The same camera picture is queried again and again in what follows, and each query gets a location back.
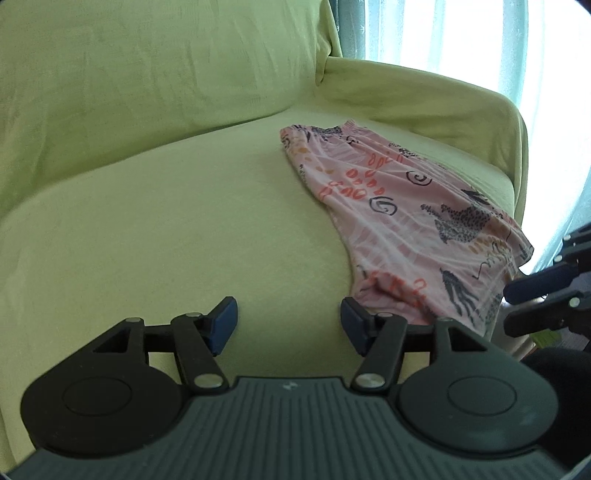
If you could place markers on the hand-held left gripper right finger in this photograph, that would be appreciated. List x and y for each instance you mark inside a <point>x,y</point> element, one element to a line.
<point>355,327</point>

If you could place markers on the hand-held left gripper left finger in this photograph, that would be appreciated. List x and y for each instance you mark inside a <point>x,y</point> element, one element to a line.
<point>221,327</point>

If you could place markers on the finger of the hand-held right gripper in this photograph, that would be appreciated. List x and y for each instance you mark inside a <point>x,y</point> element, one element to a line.
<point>538,284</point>
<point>545,314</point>

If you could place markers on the pink patterned pants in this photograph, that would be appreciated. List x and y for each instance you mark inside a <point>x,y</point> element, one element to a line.
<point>415,217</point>

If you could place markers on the person's dark trousers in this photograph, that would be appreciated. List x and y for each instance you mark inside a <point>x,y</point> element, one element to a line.
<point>563,392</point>

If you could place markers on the green covered sofa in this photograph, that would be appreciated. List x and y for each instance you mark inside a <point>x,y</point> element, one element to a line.
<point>161,184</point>

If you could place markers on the blue star curtain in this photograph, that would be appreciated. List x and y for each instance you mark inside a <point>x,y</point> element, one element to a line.
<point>461,41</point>

